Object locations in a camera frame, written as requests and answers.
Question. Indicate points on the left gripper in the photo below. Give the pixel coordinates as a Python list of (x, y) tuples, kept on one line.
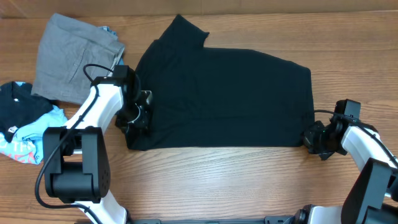
[(142, 124)]

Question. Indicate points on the black t-shirt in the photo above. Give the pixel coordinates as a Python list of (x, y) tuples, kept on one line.
[(213, 97)]

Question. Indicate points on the folded grey shorts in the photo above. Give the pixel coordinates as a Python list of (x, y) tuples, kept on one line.
[(66, 46)]

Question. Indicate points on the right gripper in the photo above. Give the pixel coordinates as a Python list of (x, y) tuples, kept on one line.
[(308, 139)]

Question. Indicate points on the folded blue garment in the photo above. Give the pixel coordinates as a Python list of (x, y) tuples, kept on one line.
[(107, 29)]

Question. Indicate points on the light blue printed t-shirt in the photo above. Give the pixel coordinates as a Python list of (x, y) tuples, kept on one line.
[(27, 143)]

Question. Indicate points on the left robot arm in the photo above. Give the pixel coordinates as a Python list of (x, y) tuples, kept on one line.
[(76, 171)]

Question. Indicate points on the folded black shirt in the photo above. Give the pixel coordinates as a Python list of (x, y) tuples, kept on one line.
[(20, 108)]

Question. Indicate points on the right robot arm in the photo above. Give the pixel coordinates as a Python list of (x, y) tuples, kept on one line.
[(346, 134)]

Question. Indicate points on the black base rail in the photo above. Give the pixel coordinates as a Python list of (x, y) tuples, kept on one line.
[(266, 220)]

